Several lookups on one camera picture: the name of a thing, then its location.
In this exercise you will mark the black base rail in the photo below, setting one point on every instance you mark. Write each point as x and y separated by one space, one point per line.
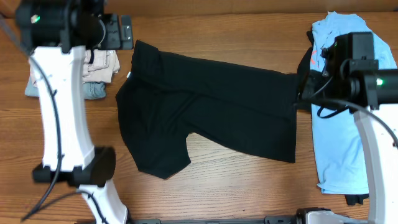
265 220

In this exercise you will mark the black t-shirt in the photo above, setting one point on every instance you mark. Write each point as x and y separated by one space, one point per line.
168 96

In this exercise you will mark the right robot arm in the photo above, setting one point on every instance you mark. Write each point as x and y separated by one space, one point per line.
356 83

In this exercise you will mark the light blue t-shirt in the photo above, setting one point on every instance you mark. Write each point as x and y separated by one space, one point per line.
336 140

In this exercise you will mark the folded light blue jeans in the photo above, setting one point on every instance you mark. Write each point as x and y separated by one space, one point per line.
91 90

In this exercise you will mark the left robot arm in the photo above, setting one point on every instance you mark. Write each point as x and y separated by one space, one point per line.
55 36

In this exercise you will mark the folded beige pants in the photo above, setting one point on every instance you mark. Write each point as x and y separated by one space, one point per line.
99 65

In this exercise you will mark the black garment under pile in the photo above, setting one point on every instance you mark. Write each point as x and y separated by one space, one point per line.
351 200

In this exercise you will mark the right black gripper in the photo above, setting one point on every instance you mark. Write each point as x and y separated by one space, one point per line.
310 90

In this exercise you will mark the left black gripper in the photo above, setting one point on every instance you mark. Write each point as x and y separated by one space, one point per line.
113 34

